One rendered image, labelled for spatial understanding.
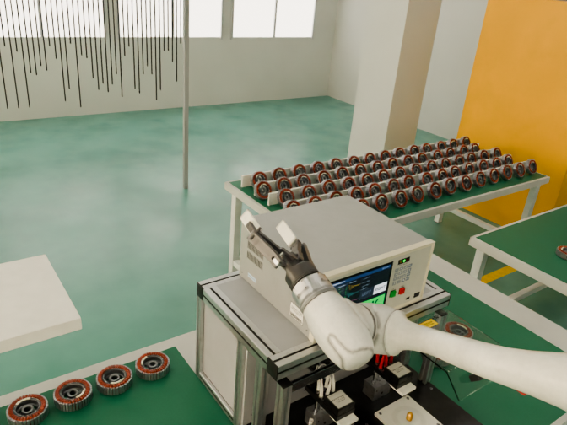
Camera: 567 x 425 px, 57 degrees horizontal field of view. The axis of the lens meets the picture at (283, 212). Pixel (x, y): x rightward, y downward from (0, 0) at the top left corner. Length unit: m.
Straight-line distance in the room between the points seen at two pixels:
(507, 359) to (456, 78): 6.90
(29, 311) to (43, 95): 6.12
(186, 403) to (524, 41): 4.13
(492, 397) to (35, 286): 1.49
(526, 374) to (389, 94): 4.50
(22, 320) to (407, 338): 0.90
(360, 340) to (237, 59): 7.51
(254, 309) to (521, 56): 3.94
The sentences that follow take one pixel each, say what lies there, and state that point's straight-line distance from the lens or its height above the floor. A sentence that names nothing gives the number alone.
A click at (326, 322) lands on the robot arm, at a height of 1.37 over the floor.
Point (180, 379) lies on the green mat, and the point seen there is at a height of 0.75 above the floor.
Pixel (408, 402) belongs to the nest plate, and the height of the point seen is 0.78.
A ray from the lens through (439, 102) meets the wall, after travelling 7.91.
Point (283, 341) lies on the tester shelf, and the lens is 1.45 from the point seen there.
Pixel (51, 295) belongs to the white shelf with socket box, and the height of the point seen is 1.20.
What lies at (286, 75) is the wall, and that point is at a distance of 8.98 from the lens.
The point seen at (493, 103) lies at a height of 1.06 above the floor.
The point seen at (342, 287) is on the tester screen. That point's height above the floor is 1.27.
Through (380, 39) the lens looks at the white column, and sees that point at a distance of 5.37.
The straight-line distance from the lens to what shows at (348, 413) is 1.61.
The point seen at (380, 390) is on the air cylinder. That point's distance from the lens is 1.83.
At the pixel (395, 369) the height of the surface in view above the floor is 0.92.
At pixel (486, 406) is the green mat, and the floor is 0.75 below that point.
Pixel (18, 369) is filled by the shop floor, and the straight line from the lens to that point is 3.19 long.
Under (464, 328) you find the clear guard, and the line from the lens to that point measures 1.74.
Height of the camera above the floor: 2.02
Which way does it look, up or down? 25 degrees down
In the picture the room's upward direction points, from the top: 5 degrees clockwise
